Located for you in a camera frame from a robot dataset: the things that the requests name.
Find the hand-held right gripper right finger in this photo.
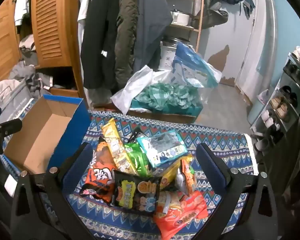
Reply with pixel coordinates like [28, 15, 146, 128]
[195, 142, 280, 240]

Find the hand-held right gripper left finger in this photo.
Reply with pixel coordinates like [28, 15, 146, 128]
[9, 142, 98, 240]

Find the blue cardboard box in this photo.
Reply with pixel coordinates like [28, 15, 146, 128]
[0, 94, 92, 178]

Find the long yellow snack packet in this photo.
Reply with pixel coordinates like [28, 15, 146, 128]
[101, 118, 140, 174]

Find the teal snack packet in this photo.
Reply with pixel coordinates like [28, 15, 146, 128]
[136, 130, 188, 168]

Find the green snack packet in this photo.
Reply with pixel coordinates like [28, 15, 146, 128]
[124, 141, 153, 177]

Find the white grey hoodie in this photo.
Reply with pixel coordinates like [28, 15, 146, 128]
[0, 79, 23, 105]

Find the orange snack packet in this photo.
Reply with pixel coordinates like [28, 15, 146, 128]
[80, 137, 118, 204]

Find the patterned blue blanket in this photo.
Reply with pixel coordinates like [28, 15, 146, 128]
[0, 109, 259, 240]

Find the red-orange snack packet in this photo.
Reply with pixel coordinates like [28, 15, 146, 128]
[152, 190, 209, 240]

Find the black packet with yellow print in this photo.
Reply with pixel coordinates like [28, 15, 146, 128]
[112, 170, 163, 215]

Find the brown cardboard box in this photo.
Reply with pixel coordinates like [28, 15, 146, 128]
[125, 107, 199, 124]

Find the teal checked cloth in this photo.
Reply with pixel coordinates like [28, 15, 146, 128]
[132, 82, 203, 110]

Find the pale slipper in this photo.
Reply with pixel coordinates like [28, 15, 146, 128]
[256, 89, 270, 105]

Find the group of shoes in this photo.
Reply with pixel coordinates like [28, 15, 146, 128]
[252, 46, 300, 150]

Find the clear plastic bag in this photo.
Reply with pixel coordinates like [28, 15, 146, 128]
[110, 65, 205, 114]

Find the wooden louvred wardrobe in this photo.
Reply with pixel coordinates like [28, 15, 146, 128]
[0, 0, 88, 98]

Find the blue plastic bag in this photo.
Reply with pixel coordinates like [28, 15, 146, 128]
[171, 42, 223, 88]

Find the pale blue shoe rack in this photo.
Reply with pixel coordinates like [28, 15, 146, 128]
[247, 46, 300, 153]

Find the white cylindrical appliance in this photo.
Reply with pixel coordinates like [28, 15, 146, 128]
[159, 36, 190, 71]

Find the black coat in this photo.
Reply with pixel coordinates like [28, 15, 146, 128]
[80, 0, 127, 90]

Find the white door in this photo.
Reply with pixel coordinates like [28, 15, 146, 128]
[236, 0, 277, 105]

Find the white shirt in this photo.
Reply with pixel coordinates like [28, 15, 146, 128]
[72, 0, 100, 30]

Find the olive coat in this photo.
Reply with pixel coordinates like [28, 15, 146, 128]
[114, 0, 142, 80]

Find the blue-grey coat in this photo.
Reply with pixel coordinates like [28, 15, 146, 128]
[132, 0, 174, 75]

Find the white pot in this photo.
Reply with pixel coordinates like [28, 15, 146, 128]
[170, 9, 192, 26]

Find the olive hanging bag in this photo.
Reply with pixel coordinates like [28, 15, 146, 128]
[205, 0, 229, 28]

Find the wooden shelf rack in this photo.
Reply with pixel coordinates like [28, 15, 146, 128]
[162, 0, 207, 53]

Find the teal hanging cloth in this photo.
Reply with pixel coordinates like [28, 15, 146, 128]
[242, 0, 255, 19]

